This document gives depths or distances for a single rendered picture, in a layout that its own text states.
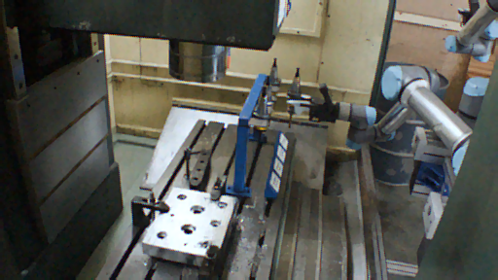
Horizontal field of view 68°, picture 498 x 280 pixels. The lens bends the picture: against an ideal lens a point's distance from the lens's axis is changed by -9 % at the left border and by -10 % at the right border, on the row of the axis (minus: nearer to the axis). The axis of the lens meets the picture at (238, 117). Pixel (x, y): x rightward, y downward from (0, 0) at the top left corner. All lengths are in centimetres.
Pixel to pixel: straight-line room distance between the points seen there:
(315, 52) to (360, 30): 25
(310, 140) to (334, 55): 46
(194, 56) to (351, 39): 120
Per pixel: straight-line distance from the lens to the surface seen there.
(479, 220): 80
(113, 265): 131
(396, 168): 340
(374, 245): 162
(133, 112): 248
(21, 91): 115
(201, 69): 102
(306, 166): 207
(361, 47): 208
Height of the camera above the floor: 185
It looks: 26 degrees down
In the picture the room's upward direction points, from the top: 4 degrees clockwise
